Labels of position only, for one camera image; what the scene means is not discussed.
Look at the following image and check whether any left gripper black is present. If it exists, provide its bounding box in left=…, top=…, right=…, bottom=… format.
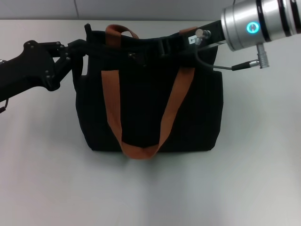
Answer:
left=0, top=39, right=88, bottom=104

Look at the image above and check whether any right gripper cable with connector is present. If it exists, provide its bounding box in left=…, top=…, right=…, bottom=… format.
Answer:
left=194, top=28, right=271, bottom=72

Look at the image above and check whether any black bag with brown handles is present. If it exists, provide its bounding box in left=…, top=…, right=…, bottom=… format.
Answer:
left=71, top=22, right=224, bottom=161

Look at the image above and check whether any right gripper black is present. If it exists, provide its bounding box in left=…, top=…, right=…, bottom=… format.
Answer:
left=127, top=19, right=227, bottom=67

